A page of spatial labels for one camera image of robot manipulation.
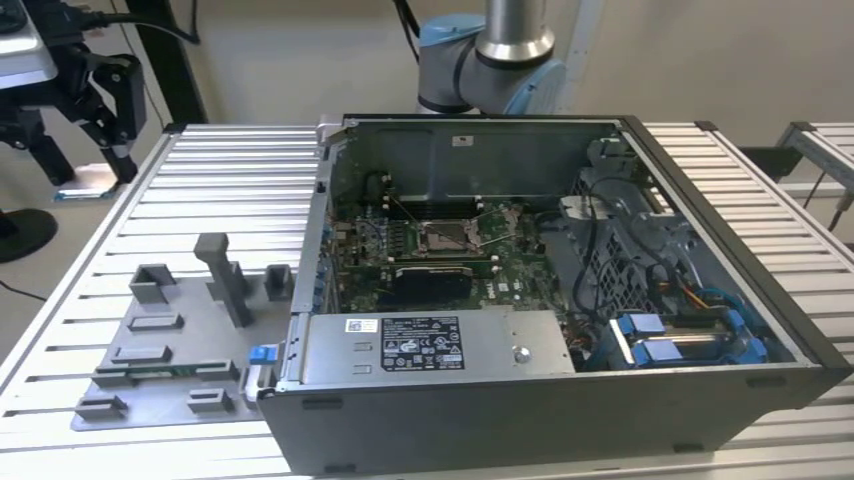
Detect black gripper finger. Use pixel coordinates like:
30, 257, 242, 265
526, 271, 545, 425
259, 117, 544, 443
66, 51, 149, 186
0, 104, 78, 187

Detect silver square CPU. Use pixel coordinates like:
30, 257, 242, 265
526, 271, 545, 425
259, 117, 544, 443
53, 185, 123, 203

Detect black RAM slot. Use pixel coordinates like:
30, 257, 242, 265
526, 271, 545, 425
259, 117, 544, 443
342, 257, 501, 274

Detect CPU socket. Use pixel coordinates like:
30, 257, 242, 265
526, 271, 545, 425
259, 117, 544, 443
415, 218, 485, 260

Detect black round stand base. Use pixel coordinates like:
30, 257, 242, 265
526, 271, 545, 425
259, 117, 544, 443
0, 206, 61, 265

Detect grey plastic parts rack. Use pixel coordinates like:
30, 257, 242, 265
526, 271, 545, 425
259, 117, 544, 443
70, 232, 297, 433

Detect green RAM stick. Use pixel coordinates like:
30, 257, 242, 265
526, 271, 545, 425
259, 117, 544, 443
95, 363, 241, 382

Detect black graphics card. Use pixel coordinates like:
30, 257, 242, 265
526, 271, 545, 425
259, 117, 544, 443
389, 264, 478, 305

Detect silver power supply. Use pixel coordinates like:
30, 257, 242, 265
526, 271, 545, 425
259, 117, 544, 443
291, 308, 578, 387

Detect metal socket cover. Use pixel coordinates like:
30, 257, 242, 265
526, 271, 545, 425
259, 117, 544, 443
476, 206, 528, 247

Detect green motherboard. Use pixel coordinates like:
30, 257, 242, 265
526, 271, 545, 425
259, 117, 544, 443
330, 198, 577, 315

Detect grey metal drive cage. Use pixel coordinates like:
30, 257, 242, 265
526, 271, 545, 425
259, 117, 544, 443
538, 137, 740, 324

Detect black open PC case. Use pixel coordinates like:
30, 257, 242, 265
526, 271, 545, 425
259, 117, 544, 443
257, 113, 854, 476

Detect hard disk in blue carrier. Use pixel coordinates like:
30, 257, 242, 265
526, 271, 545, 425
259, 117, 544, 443
622, 337, 770, 370
609, 311, 750, 342

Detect aluminium side table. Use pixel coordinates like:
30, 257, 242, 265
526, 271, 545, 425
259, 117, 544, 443
777, 119, 854, 175

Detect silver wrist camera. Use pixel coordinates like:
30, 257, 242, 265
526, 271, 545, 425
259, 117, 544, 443
0, 17, 57, 92

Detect black frame post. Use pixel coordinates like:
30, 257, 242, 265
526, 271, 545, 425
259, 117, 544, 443
129, 0, 211, 127

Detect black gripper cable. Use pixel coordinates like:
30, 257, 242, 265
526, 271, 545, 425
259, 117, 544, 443
85, 8, 203, 47

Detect thin black floor cable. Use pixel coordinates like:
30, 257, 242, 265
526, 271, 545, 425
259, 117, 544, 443
0, 278, 49, 303

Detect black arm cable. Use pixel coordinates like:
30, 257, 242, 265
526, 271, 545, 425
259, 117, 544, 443
389, 0, 428, 62

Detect thin wire locking lever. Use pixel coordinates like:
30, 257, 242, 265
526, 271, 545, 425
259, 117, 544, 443
393, 193, 430, 225

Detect silver case handle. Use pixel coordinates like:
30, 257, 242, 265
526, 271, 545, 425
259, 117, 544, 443
239, 364, 279, 402

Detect black wire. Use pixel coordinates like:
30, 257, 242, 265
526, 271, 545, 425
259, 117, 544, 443
581, 177, 666, 284

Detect orange and yellow wire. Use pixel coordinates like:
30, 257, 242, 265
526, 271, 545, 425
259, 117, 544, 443
677, 282, 710, 312

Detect blue wire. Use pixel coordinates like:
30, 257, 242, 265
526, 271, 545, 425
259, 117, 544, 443
692, 285, 738, 312

